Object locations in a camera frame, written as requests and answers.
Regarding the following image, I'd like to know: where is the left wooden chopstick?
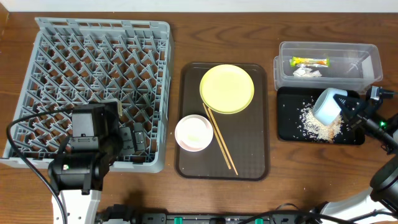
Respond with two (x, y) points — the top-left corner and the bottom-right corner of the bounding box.
(202, 102), (231, 170)

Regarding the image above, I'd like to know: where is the grey dish rack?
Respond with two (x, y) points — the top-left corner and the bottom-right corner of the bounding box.
(1, 17), (174, 173)

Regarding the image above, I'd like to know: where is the brown serving tray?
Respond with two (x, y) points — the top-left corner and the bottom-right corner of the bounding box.
(175, 63), (270, 181)

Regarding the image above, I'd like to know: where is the crumpled white paper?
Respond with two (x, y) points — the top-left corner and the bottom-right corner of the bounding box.
(293, 67), (322, 78)

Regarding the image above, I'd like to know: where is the black tray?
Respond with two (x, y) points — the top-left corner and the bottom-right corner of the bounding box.
(277, 87), (365, 145)

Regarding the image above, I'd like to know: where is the right wooden chopstick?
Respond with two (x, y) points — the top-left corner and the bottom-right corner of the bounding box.
(206, 108), (239, 175)

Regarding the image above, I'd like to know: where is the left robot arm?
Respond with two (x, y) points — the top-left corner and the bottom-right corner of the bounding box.
(48, 99), (146, 223)

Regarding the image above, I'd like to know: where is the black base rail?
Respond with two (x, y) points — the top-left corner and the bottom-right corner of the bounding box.
(94, 204), (306, 224)

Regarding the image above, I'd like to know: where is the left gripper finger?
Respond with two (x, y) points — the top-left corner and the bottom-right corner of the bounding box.
(119, 127), (135, 156)
(133, 123), (146, 152)

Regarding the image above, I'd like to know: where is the pile of rice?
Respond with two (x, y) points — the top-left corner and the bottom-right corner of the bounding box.
(281, 96), (345, 144)

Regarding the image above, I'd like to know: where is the pink bowl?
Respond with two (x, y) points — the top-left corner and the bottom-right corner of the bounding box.
(175, 114), (213, 152)

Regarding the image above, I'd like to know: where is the light blue bowl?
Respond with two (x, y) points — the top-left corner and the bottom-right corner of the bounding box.
(312, 88), (348, 126)

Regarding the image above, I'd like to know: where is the wooden chopstick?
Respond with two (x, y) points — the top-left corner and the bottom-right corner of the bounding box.
(206, 108), (239, 175)
(202, 102), (231, 170)

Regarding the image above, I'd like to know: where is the clear plastic bin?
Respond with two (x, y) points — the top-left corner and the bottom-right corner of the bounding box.
(274, 41), (383, 94)

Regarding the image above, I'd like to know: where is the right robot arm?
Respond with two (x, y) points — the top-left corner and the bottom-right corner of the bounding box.
(317, 95), (397, 223)

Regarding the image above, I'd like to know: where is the yellow plate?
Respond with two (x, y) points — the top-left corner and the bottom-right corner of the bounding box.
(199, 64), (255, 114)

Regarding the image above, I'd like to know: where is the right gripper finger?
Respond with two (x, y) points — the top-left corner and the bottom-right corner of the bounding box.
(333, 94), (368, 116)
(343, 114), (361, 131)

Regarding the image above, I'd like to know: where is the green yellow snack wrapper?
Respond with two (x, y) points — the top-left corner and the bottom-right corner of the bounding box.
(289, 57), (330, 68)

